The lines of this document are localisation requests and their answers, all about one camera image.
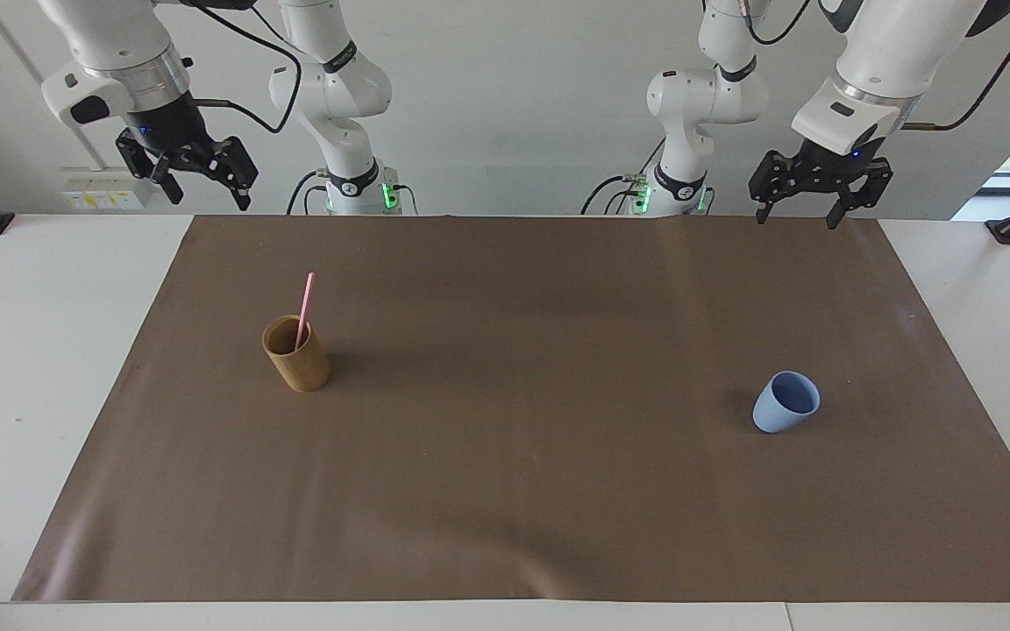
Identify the blue cup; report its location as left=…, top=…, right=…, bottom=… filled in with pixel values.
left=751, top=371, right=822, bottom=434

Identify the pink straw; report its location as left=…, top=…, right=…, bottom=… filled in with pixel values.
left=295, top=272, right=317, bottom=352

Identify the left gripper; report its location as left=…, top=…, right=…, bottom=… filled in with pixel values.
left=748, top=129, right=894, bottom=231

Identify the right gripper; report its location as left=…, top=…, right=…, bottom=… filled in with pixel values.
left=115, top=90, right=260, bottom=212

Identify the brown bamboo cup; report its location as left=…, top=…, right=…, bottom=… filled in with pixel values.
left=261, top=315, right=331, bottom=393

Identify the black cable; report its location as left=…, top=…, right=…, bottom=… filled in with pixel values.
left=285, top=168, right=331, bottom=216
left=737, top=0, right=814, bottom=46
left=580, top=136, right=668, bottom=216
left=176, top=0, right=303, bottom=135
left=900, top=0, right=1010, bottom=132

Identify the white wall socket box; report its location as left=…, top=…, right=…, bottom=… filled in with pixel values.
left=60, top=167, right=155, bottom=212

